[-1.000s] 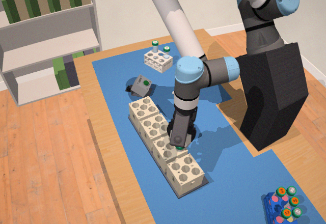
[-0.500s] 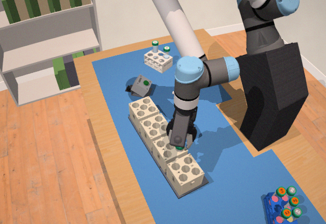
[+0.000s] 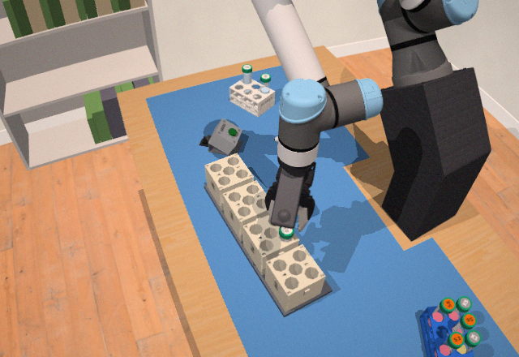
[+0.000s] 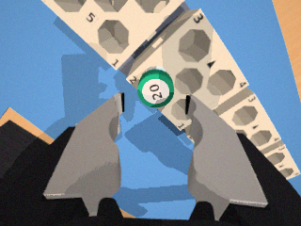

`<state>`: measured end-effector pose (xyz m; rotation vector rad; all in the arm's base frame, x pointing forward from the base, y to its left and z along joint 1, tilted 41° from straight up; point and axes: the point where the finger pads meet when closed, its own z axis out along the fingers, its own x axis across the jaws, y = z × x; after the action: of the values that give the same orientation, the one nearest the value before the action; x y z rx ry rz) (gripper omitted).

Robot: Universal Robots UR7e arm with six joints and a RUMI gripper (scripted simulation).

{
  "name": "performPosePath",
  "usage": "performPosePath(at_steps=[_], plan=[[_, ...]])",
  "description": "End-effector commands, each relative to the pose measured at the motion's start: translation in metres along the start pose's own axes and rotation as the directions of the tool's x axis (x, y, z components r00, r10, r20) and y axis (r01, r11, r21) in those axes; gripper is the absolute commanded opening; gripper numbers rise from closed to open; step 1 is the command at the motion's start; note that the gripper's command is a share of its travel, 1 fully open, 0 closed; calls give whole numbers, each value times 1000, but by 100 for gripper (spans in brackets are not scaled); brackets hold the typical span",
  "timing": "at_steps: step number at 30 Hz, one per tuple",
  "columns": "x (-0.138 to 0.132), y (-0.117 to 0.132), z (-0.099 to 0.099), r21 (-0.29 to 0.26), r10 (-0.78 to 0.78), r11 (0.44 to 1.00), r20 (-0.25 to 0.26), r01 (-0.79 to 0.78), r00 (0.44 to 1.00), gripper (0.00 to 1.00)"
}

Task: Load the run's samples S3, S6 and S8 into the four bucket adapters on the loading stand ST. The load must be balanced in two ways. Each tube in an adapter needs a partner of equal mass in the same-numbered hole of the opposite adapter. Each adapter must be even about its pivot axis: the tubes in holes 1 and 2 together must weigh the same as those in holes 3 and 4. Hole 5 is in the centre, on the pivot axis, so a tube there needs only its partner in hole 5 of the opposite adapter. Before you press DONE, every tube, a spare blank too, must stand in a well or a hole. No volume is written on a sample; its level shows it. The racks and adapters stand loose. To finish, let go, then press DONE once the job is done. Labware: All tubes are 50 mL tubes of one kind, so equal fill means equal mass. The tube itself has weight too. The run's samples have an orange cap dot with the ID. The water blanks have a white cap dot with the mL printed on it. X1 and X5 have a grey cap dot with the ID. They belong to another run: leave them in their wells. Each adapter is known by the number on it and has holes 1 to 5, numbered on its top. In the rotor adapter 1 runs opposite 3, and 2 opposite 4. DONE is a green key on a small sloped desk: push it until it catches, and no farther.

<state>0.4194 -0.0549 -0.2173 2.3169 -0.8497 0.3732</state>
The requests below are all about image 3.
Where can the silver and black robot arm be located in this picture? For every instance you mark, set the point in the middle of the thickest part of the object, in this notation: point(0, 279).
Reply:
point(308, 106)

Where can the grey sloped desk with green button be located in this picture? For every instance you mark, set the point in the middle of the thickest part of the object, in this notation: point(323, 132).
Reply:
point(225, 140)

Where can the blue tube rack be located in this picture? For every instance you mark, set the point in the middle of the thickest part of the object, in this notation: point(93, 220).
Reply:
point(437, 334)

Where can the green tube cap with grey dot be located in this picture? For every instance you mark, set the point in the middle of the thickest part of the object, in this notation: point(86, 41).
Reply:
point(472, 339)

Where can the blue bench mat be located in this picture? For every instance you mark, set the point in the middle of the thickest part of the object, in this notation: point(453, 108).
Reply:
point(379, 290)

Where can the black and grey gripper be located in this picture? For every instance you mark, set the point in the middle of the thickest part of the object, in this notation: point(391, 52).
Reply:
point(307, 203)

